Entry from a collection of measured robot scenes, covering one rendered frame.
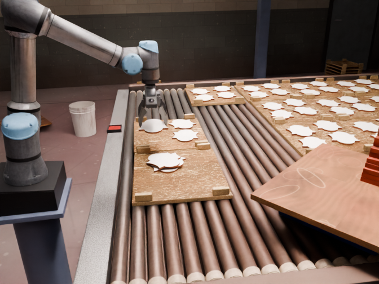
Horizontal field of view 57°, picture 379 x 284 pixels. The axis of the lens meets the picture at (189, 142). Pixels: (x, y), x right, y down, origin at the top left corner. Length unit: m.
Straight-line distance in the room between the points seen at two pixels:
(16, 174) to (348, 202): 1.09
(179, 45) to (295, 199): 5.90
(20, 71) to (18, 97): 0.10
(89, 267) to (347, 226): 0.68
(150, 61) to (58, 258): 0.88
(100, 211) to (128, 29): 5.62
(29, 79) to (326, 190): 1.09
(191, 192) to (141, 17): 5.61
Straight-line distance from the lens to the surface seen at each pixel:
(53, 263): 1.59
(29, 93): 1.45
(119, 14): 6.67
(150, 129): 1.50
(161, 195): 1.25
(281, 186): 1.12
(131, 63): 1.29
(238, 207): 1.22
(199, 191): 1.27
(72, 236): 2.73
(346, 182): 1.20
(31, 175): 1.40
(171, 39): 6.76
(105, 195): 1.33
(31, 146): 1.36
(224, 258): 1.03
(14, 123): 1.35
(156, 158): 1.46
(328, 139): 1.79
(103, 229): 1.16
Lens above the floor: 1.59
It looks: 23 degrees down
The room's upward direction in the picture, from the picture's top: 1 degrees counter-clockwise
